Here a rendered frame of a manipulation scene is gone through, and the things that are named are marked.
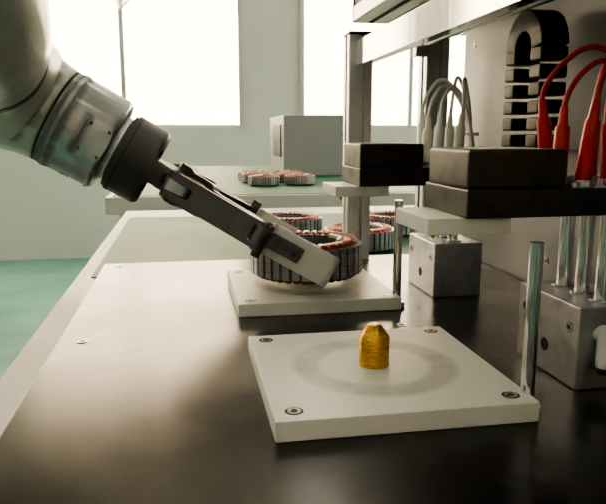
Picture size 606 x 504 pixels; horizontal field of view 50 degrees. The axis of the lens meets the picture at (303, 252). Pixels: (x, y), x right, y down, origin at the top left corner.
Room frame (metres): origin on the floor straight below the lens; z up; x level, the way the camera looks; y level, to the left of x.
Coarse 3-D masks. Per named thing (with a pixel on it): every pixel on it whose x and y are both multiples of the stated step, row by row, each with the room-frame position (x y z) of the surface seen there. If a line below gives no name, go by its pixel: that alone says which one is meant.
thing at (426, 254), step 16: (416, 240) 0.68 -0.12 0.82; (432, 240) 0.65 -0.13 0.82; (448, 240) 0.64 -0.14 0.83; (464, 240) 0.65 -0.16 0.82; (416, 256) 0.68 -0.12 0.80; (432, 256) 0.63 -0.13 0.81; (448, 256) 0.63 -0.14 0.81; (464, 256) 0.63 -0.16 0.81; (480, 256) 0.64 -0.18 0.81; (416, 272) 0.68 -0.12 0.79; (432, 272) 0.63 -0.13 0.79; (448, 272) 0.63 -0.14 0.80; (464, 272) 0.63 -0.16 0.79; (480, 272) 0.64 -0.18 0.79; (432, 288) 0.63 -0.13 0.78; (448, 288) 0.63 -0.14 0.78; (464, 288) 0.63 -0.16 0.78
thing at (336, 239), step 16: (320, 240) 0.67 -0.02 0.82; (336, 240) 0.63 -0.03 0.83; (352, 240) 0.63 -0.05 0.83; (336, 256) 0.60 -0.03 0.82; (352, 256) 0.61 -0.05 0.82; (256, 272) 0.62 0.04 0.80; (272, 272) 0.60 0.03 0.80; (288, 272) 0.59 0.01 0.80; (336, 272) 0.60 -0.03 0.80; (352, 272) 0.61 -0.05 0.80
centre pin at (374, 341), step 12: (372, 324) 0.41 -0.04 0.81; (360, 336) 0.40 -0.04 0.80; (372, 336) 0.40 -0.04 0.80; (384, 336) 0.40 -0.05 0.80; (360, 348) 0.40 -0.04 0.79; (372, 348) 0.40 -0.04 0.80; (384, 348) 0.40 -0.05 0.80; (360, 360) 0.40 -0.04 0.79; (372, 360) 0.40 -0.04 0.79; (384, 360) 0.40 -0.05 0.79
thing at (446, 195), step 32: (448, 160) 0.41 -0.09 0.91; (480, 160) 0.38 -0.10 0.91; (512, 160) 0.39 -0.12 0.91; (544, 160) 0.39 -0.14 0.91; (448, 192) 0.41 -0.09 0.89; (480, 192) 0.38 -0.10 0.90; (512, 192) 0.38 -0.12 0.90; (544, 192) 0.39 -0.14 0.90; (576, 192) 0.39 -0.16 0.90; (416, 224) 0.40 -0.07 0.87; (448, 224) 0.38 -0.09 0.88; (480, 224) 0.39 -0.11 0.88; (576, 256) 0.43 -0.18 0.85; (576, 288) 0.43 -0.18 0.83
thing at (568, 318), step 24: (552, 288) 0.44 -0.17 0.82; (552, 312) 0.42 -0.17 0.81; (576, 312) 0.39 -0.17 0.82; (600, 312) 0.39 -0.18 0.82; (552, 336) 0.42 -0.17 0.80; (576, 336) 0.39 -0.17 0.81; (552, 360) 0.42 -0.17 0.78; (576, 360) 0.39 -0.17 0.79; (576, 384) 0.39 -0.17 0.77; (600, 384) 0.39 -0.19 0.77
